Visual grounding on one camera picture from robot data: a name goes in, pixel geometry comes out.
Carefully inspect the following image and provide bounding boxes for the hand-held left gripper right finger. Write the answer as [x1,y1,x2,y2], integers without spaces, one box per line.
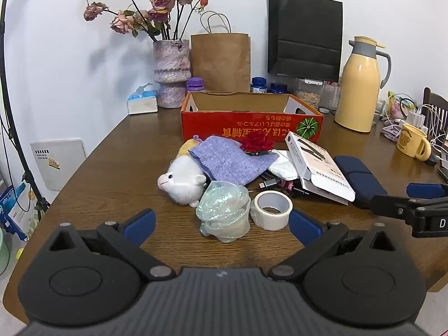
[269,209,400,281]

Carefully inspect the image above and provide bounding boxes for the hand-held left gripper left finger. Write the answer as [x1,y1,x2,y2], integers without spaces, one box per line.
[49,208,176,281]

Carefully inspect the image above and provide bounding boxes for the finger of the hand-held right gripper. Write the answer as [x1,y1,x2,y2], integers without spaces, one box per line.
[407,183,448,200]
[370,196,426,222]

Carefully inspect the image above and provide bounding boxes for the navy blue case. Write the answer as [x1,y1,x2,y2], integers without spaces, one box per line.
[333,155,389,211]

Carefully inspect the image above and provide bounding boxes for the white tape roll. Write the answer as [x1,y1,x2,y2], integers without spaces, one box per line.
[250,191,293,230]

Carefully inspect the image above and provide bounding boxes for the black braided cable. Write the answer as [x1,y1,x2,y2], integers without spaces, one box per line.
[257,170,309,197]

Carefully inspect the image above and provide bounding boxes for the white and yellow plush toy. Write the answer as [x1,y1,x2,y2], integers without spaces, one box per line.
[157,138,208,208]

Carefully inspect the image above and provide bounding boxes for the white plastic bag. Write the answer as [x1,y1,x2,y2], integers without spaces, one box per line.
[268,149,300,180]

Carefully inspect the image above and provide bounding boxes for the white product box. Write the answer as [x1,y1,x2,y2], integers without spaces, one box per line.
[285,131,356,205]

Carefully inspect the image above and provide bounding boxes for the iridescent plastic cup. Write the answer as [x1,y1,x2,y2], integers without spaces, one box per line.
[196,181,252,244]

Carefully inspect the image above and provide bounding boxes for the red rose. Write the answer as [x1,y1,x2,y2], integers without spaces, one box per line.
[239,134,276,155]

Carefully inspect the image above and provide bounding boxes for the purple knit pouch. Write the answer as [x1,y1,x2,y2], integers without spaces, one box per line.
[188,135,280,186]

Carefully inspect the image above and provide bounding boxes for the orange cardboard box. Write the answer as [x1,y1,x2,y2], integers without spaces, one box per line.
[181,92,324,144]

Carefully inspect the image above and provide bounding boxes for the yellow bear mug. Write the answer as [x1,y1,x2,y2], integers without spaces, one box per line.
[396,123,432,162]

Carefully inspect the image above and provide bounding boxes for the white charger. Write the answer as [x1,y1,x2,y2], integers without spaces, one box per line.
[408,110,427,127]

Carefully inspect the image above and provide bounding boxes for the colourful snack packet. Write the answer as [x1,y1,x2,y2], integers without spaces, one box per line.
[387,91,417,120]

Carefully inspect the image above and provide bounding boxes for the wooden chair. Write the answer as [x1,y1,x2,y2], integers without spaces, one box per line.
[422,87,448,137]

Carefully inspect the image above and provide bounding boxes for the white board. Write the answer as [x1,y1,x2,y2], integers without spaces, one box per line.
[30,139,87,192]

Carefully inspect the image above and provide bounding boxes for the blue tissue box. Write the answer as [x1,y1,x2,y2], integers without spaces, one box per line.
[126,82,159,115]

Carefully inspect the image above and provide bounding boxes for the yellow thermos jug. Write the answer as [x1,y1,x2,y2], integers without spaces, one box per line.
[334,36,392,133]

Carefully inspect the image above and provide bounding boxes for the clear plastic bottle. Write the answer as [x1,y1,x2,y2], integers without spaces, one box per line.
[319,81,342,111]

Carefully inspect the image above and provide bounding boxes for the clear food container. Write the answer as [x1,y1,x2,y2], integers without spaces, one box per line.
[293,78,324,110]

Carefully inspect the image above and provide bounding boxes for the purple lid bottle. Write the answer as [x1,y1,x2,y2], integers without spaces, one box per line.
[185,77,206,94]

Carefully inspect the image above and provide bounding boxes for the pink speckled vase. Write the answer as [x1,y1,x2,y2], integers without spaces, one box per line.
[153,39,192,109]

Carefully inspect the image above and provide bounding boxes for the brown paper bag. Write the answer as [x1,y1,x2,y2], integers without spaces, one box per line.
[190,11,251,94]

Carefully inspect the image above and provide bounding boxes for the black light stand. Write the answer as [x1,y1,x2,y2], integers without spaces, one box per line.
[0,0,51,221]

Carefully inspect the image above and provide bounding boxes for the black paper bag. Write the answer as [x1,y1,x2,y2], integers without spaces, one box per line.
[268,0,344,83]

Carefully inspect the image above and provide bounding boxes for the dried pink flowers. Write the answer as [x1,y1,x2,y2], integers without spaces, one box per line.
[83,0,209,43]

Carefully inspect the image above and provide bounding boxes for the purple coiled cable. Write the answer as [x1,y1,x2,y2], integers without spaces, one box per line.
[382,117,403,142]

